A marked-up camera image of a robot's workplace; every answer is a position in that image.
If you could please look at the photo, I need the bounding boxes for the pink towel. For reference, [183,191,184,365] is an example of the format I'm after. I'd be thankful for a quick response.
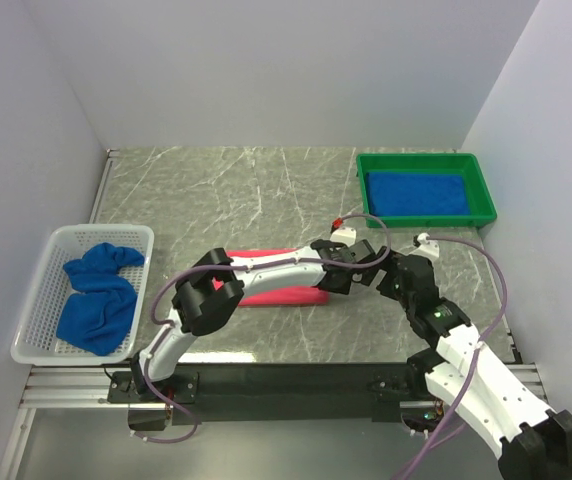
[227,248,329,307]

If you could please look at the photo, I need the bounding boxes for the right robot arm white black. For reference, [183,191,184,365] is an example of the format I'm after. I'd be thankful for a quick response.
[377,240,572,479]

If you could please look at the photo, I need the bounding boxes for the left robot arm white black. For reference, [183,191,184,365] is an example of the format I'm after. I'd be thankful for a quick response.
[131,239,390,402]

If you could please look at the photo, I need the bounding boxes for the green plastic tray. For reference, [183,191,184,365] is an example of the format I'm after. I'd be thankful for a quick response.
[356,152,497,228]

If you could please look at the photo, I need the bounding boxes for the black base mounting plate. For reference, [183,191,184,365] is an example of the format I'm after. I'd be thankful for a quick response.
[107,363,444,433]

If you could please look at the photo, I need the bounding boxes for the blue towel in basket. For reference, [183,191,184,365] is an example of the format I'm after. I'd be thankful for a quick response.
[56,242,145,356]

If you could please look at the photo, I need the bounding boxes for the white perforated plastic basket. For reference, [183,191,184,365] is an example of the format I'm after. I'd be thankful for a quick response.
[10,224,155,367]

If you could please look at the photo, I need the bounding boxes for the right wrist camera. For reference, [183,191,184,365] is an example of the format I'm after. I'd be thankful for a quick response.
[411,232,440,261]

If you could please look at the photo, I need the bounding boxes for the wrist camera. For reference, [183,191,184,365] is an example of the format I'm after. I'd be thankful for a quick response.
[411,232,440,261]
[330,218,357,247]

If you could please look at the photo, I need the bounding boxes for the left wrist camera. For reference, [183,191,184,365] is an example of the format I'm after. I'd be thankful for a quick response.
[330,218,357,247]

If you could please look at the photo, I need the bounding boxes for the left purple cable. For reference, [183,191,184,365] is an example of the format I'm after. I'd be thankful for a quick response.
[143,212,393,444]

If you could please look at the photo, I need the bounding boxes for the aluminium rail frame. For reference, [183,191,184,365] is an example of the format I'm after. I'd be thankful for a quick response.
[20,364,550,409]

